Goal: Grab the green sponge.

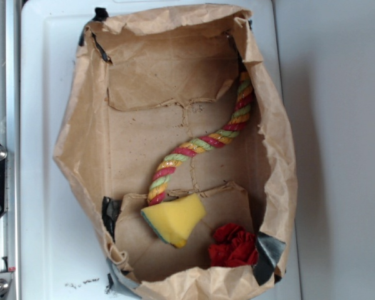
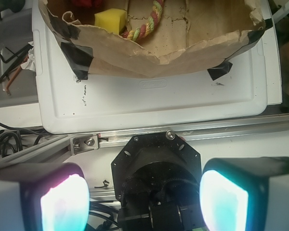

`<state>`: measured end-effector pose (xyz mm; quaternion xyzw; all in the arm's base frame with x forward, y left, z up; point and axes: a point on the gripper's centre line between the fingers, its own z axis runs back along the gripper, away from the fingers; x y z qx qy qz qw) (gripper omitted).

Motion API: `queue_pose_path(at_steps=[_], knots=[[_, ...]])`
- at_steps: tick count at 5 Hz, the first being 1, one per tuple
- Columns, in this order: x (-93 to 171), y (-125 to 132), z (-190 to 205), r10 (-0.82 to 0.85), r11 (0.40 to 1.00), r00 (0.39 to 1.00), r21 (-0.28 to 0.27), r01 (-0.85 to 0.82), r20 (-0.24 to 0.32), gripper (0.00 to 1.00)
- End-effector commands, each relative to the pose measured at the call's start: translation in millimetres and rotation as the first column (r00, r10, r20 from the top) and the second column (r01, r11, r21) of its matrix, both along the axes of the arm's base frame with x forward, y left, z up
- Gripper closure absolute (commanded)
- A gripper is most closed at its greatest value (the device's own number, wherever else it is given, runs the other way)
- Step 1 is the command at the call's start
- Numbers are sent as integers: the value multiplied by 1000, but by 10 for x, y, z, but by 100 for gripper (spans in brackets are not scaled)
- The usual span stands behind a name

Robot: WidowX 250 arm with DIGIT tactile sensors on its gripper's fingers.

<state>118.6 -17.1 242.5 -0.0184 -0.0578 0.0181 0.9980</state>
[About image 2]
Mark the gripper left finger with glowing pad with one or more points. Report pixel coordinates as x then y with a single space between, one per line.
43 197

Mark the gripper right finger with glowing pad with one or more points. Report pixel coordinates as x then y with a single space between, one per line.
245 194

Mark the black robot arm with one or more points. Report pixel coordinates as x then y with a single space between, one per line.
160 185

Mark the yellow sponge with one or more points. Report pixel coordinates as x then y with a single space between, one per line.
112 20

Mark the grey plastic tray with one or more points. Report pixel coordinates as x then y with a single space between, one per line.
15 35

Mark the orange allen key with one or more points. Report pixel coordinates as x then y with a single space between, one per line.
15 74

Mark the crumpled white paper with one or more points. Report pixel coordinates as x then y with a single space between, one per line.
29 63

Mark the brown paper bag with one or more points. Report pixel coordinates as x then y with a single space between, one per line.
161 38

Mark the red crumpled cloth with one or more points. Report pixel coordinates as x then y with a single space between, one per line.
87 3

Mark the aluminium frame rail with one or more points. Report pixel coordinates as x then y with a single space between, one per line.
174 134

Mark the metal corner bracket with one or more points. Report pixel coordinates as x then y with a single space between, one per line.
83 143

